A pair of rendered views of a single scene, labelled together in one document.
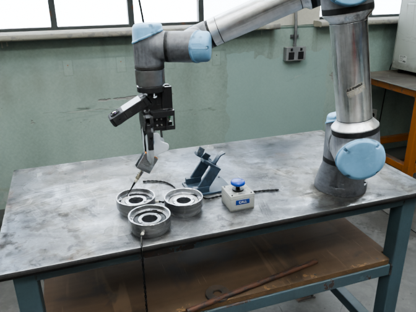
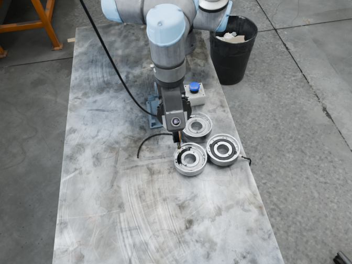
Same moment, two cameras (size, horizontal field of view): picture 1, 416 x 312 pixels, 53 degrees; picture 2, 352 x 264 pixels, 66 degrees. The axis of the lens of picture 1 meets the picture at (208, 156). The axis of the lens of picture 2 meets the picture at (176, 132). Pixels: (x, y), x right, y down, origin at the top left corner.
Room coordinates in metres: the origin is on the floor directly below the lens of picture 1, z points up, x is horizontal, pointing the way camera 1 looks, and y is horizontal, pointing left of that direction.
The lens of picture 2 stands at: (0.95, 0.62, 1.57)
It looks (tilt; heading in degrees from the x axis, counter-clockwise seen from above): 54 degrees down; 284
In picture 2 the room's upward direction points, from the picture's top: 5 degrees counter-clockwise
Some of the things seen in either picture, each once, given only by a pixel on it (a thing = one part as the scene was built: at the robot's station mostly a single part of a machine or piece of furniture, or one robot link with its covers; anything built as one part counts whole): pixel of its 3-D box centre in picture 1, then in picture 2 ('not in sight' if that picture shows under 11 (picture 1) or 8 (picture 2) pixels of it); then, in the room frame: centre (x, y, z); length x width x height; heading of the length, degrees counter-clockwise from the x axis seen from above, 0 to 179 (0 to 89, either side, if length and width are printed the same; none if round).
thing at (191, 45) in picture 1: (189, 46); (172, 10); (1.08, 0.04, 1.23); 0.11 x 0.11 x 0.08; 84
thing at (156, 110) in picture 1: (155, 108); (171, 88); (1.08, 0.14, 1.07); 0.09 x 0.08 x 0.12; 110
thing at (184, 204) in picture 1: (183, 203); (196, 127); (1.01, 0.07, 0.82); 0.10 x 0.10 x 0.04
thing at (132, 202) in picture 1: (135, 202); (189, 160); (1.02, 0.20, 0.82); 0.10 x 0.10 x 0.04
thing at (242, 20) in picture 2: not in sight; (229, 53); (0.90, -1.12, 0.21); 0.34 x 0.34 x 0.43
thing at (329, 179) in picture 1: (341, 171); (179, 35); (1.15, -0.40, 0.85); 0.15 x 0.15 x 0.10
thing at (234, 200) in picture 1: (239, 195); (194, 93); (1.04, -0.09, 0.82); 0.08 x 0.07 x 0.05; 109
